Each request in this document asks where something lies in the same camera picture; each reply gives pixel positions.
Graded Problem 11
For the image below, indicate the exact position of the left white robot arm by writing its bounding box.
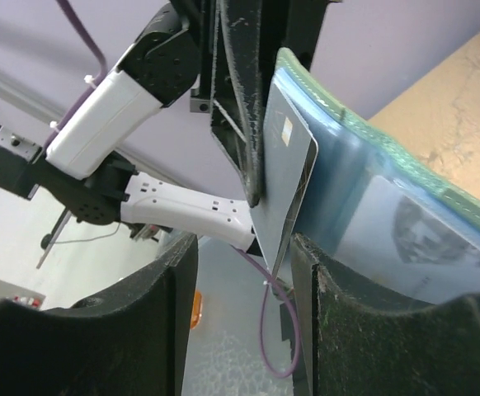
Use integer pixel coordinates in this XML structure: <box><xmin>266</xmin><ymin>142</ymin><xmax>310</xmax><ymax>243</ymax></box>
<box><xmin>0</xmin><ymin>1</ymin><xmax>328</xmax><ymax>254</ymax></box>

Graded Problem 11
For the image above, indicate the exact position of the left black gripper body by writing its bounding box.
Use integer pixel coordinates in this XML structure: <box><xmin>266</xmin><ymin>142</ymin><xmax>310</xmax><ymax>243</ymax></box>
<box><xmin>172</xmin><ymin>1</ymin><xmax>329</xmax><ymax>113</ymax></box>

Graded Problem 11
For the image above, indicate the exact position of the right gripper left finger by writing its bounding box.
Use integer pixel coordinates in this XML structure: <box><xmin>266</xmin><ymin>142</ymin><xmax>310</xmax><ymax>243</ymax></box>
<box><xmin>0</xmin><ymin>234</ymin><xmax>198</xmax><ymax>395</ymax></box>

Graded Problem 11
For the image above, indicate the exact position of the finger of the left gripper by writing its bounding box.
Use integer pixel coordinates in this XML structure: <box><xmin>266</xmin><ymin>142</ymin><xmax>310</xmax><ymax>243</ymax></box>
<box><xmin>211</xmin><ymin>1</ymin><xmax>264</xmax><ymax>207</ymax></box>

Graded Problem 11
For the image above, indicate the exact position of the green leather card holder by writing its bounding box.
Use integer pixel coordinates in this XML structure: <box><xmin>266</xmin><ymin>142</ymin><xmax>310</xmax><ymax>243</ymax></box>
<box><xmin>274</xmin><ymin>49</ymin><xmax>480</xmax><ymax>304</ymax></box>

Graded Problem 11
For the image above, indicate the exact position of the black credit card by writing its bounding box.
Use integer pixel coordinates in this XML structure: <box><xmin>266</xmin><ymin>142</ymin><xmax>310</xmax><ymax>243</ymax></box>
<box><xmin>251</xmin><ymin>80</ymin><xmax>318</xmax><ymax>276</ymax></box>

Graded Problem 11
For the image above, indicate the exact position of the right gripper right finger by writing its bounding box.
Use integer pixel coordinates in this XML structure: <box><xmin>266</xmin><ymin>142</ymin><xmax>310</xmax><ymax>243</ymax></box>
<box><xmin>290</xmin><ymin>233</ymin><xmax>480</xmax><ymax>395</ymax></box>

